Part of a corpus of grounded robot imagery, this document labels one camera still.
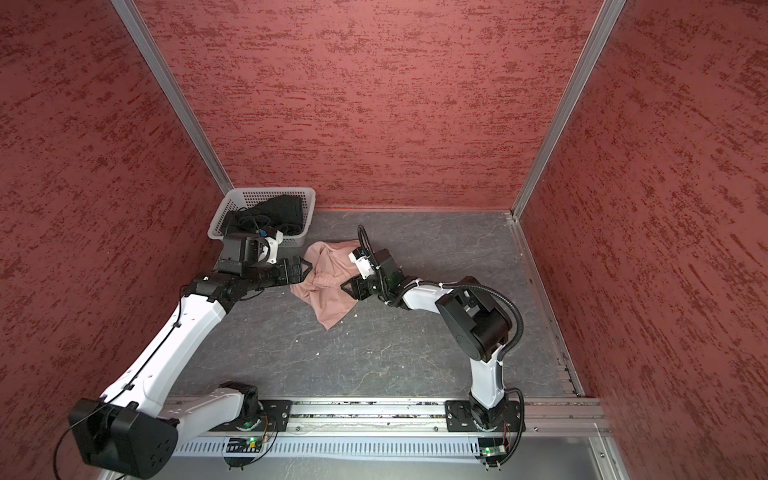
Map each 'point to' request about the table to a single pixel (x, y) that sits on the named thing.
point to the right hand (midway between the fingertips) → (345, 290)
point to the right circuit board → (492, 448)
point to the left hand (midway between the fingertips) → (298, 274)
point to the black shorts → (283, 213)
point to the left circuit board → (244, 445)
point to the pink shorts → (320, 285)
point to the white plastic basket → (237, 198)
